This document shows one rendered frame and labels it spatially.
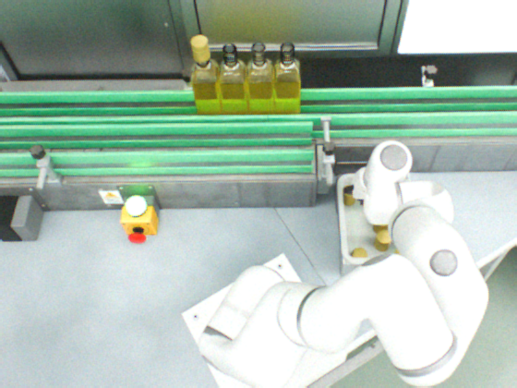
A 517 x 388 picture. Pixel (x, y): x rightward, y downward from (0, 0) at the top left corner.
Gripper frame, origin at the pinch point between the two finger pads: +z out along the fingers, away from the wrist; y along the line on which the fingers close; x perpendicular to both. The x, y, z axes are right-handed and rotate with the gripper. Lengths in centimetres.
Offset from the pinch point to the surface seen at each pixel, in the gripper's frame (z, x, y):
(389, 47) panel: -8.7, -33.4, -3.9
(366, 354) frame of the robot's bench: 57, 34, -5
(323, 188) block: 0.7, -1.9, 10.8
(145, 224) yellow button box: 2, 7, 51
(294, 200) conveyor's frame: 5.5, -0.4, 17.6
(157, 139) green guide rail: -4, -12, 49
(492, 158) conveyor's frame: 5.9, -11.5, -30.4
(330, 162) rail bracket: -11.6, -4.5, 10.2
